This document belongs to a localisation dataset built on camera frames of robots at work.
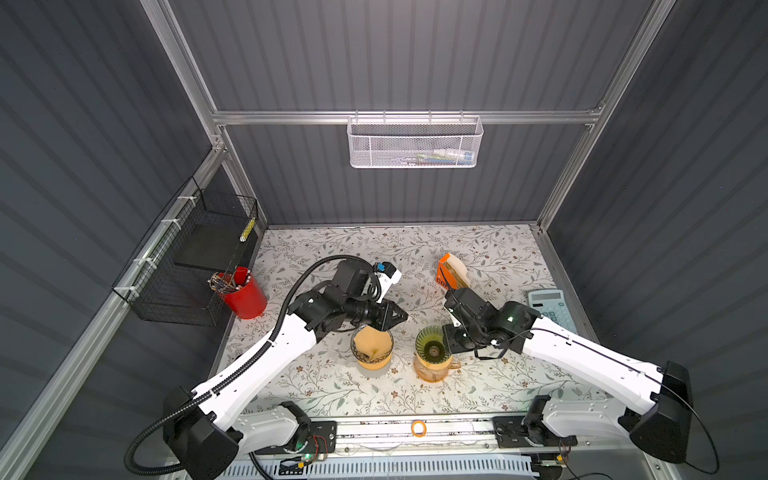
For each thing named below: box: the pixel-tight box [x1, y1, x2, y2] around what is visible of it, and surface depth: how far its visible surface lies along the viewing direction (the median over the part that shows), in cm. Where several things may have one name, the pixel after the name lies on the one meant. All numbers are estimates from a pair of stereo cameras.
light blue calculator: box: [528, 289, 577, 334], surface depth 96 cm
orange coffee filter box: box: [436, 253, 471, 290], surface depth 99 cm
